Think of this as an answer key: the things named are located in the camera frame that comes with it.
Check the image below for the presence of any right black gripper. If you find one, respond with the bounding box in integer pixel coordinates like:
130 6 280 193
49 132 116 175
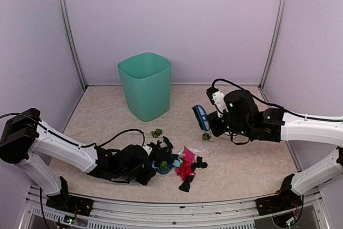
207 110 253 138

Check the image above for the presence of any blue dustpan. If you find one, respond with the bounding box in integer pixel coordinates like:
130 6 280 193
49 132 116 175
152 161 175 175

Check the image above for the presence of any blue hand brush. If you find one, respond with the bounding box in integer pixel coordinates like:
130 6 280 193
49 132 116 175
192 105 210 132

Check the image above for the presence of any teal plastic waste bin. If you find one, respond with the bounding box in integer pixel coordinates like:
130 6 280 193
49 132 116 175
117 53 172 122

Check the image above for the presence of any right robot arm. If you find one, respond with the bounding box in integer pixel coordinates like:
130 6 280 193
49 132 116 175
206 86 342 210

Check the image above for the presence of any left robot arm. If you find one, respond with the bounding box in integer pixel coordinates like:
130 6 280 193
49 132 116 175
1 108 156 210

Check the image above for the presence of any green paper scrap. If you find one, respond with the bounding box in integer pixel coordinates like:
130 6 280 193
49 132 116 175
202 132 214 143
151 128 163 138

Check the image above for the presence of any light blue paper scrap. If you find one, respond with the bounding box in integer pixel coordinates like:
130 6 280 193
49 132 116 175
172 159 183 168

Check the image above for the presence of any red paper scrap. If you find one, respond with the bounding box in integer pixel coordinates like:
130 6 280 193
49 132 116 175
175 162 196 181

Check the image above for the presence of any black scrap front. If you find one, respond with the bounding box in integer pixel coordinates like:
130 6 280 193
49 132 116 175
179 175 195 193

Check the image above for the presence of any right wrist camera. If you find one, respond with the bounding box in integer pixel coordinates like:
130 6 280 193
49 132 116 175
206 86 227 117

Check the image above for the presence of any front aluminium rail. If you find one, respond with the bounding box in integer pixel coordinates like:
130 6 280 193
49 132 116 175
18 189 329 228

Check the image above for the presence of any right aluminium frame post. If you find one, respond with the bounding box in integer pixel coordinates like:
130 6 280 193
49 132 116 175
259 0 287 91

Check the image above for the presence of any aluminium frame post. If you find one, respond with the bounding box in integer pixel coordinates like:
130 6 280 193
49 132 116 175
58 0 88 92
259 0 287 91

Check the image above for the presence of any left aluminium frame post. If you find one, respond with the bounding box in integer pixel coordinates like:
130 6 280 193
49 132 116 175
58 0 88 92

